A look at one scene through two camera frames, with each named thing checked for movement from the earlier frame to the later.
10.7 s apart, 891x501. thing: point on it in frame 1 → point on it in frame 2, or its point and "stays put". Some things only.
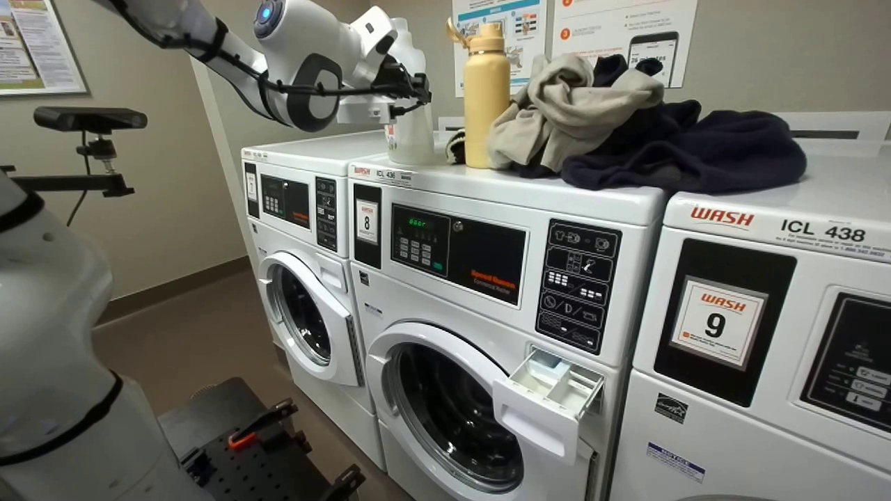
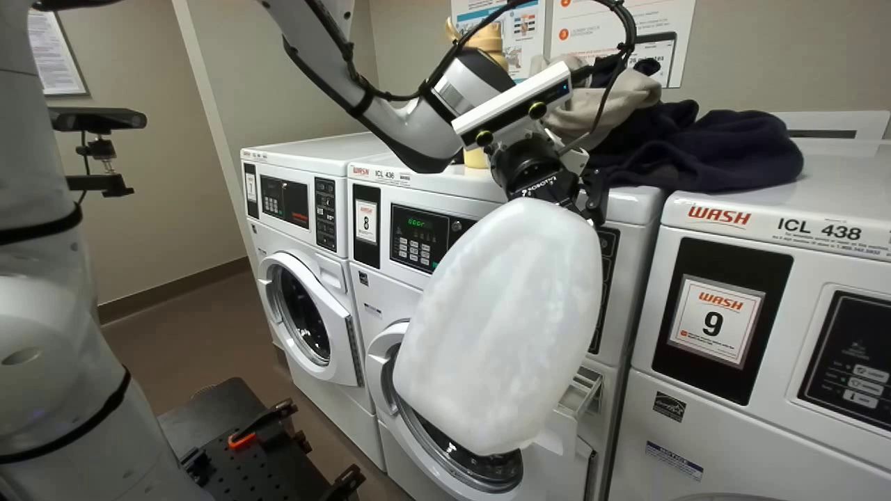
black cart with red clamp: [240, 444] stays put
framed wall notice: [33, 55] stays put
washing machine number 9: [761, 355] stays put
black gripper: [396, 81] → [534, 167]
